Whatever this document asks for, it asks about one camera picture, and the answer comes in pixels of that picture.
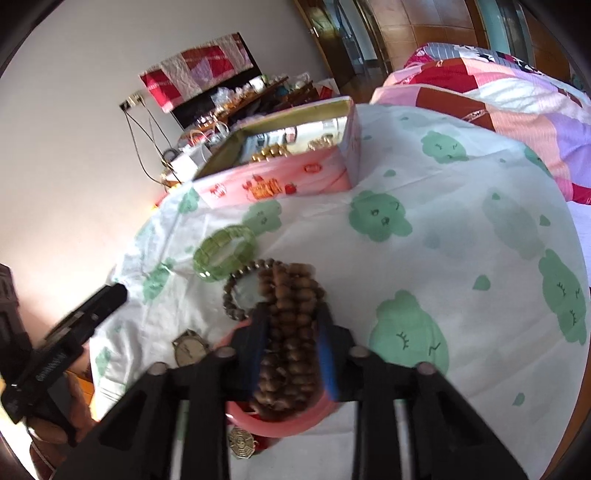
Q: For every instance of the pink tin box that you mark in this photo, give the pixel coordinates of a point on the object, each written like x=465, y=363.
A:
x=286, y=182

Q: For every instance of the white green-print bedsheet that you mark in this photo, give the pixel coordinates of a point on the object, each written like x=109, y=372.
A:
x=461, y=277

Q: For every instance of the wristwatch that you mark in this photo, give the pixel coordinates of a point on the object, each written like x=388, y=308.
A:
x=189, y=351

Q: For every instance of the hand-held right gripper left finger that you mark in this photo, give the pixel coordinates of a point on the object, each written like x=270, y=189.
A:
x=256, y=353

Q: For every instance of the red and white bag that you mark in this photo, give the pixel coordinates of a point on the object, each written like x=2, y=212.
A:
x=326, y=92

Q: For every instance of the pink bangle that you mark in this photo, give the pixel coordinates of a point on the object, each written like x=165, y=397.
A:
x=277, y=427

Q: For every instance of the white box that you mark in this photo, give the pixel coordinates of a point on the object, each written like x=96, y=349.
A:
x=189, y=161

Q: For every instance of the black television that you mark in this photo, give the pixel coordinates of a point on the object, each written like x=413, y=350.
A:
x=198, y=108

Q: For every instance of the patchwork cloth cover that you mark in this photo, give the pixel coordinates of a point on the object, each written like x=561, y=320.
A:
x=194, y=69

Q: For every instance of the cluttered wooden cabinet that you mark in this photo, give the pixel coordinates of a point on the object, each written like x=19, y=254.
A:
x=295, y=92

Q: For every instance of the wooden wardrobe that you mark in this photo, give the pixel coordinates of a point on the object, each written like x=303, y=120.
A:
x=415, y=27

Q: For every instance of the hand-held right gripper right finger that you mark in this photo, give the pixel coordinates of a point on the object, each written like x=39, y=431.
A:
x=325, y=364

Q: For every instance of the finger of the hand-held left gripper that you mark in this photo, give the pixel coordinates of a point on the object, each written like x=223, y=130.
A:
x=99, y=307

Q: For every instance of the wall socket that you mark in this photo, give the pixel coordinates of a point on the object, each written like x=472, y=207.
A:
x=131, y=100

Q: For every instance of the person's left hand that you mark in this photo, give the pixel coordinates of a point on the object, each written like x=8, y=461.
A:
x=46, y=434

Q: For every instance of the patchwork quilt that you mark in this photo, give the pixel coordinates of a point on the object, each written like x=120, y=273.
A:
x=508, y=101

